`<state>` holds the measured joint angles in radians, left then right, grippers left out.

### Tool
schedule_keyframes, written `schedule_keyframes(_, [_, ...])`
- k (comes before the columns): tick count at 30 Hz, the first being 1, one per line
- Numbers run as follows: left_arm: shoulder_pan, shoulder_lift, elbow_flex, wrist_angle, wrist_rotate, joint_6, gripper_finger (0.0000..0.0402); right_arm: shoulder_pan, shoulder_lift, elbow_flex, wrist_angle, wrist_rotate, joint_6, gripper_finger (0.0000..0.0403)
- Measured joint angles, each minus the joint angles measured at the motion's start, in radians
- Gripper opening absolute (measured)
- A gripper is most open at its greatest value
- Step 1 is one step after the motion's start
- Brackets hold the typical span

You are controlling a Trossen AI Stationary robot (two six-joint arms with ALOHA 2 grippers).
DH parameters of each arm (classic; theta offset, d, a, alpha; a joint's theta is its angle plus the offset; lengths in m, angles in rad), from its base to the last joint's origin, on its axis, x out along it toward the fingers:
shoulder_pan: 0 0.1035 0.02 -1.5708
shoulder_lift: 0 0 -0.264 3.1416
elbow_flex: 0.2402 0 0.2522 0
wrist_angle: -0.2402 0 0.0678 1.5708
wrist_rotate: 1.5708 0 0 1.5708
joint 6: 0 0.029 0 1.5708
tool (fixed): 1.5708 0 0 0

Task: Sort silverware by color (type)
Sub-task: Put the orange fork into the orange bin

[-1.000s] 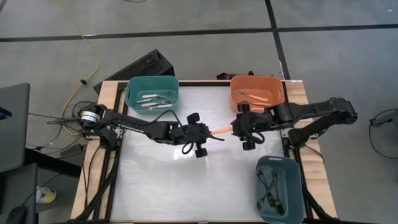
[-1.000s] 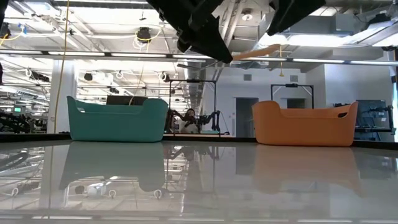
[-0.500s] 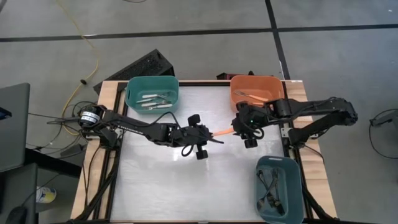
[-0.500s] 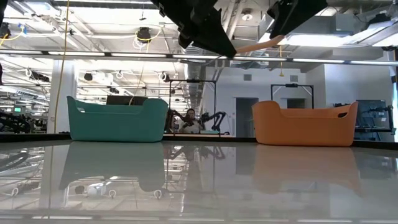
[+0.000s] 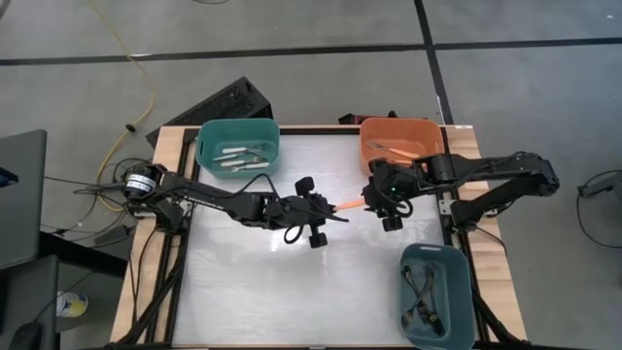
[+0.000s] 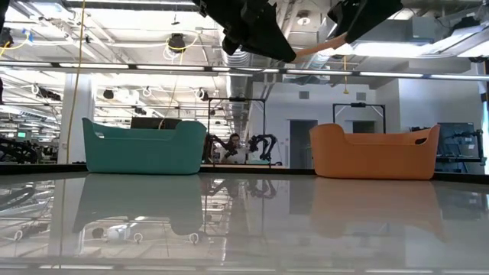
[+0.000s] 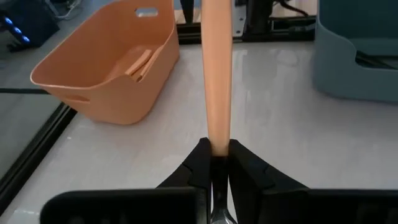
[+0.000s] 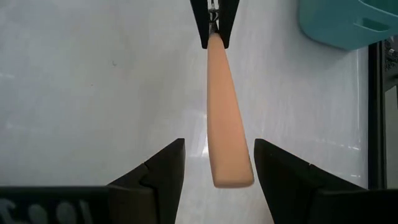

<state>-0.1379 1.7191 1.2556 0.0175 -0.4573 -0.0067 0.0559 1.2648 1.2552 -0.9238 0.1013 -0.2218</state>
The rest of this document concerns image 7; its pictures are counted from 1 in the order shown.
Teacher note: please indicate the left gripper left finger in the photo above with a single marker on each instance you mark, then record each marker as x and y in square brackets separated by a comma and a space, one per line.
[192, 180]

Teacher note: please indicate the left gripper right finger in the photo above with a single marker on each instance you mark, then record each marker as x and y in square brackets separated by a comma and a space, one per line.
[248, 180]

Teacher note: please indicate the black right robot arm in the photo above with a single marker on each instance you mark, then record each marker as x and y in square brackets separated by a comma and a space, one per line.
[259, 15]

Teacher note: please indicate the orange plastic bin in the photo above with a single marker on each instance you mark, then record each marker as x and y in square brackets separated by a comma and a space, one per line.
[109, 99]

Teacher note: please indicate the blue-grey plastic bin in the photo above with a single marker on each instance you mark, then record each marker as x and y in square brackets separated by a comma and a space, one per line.
[342, 77]

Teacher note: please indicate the black electronic device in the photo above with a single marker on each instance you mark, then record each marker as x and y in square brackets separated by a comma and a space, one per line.
[28, 21]

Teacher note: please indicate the black aluminium table frame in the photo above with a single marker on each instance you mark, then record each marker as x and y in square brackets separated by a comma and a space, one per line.
[31, 155]

